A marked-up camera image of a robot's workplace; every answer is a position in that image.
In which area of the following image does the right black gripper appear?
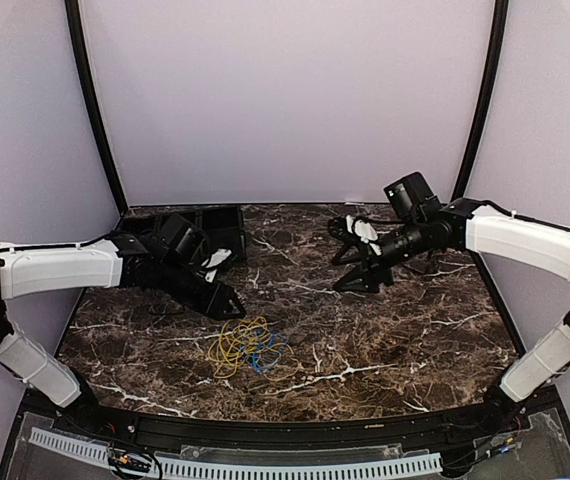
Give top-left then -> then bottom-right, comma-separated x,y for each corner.
332,216 -> 430,293

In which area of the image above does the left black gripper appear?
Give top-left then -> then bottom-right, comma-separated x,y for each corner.
156,257 -> 245,320

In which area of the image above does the yellow cable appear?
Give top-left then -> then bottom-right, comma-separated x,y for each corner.
207,314 -> 304,384

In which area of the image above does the blue cable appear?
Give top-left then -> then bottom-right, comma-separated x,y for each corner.
242,329 -> 289,375

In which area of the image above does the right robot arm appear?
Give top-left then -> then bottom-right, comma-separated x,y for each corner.
328,172 -> 570,434

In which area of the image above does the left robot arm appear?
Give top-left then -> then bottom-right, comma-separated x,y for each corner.
0,214 -> 246,436

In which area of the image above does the black three-compartment tray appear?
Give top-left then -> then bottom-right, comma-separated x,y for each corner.
117,205 -> 247,263

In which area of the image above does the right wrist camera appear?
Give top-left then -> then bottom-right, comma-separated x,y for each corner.
327,215 -> 382,255

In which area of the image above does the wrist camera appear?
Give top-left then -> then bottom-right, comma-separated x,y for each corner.
199,248 -> 233,283
327,215 -> 382,255

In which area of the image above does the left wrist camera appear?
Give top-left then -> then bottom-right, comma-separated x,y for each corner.
199,248 -> 233,283

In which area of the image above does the black front rail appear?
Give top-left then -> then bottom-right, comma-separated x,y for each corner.
54,405 -> 518,452

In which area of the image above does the white slotted cable duct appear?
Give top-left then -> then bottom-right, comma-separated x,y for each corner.
28,427 -> 443,479

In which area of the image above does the right black frame post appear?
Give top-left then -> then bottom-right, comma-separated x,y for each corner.
451,0 -> 509,200

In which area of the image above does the black frame post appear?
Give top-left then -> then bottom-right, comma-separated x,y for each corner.
64,0 -> 129,214
451,0 -> 509,200

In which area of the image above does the left black frame post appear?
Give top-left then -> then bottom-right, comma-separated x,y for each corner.
64,0 -> 129,214

